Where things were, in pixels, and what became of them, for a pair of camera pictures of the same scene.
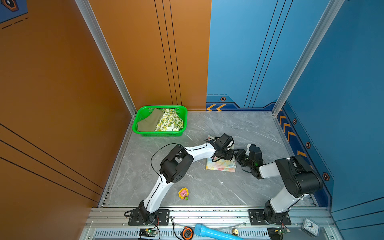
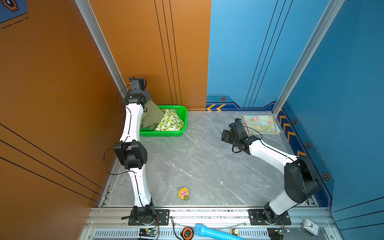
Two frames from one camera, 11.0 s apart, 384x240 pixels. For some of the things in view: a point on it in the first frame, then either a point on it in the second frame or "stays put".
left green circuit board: [148, 232] stays put
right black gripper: [239, 155] -> [225, 134]
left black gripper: [229, 157] -> [148, 97]
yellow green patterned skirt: [169, 121] stays put
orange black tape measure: [187, 233] stays put
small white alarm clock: [310, 227] stays put
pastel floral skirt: [221, 165] -> [259, 124]
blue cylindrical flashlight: [202, 233] stays put
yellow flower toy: [183, 193] stays put
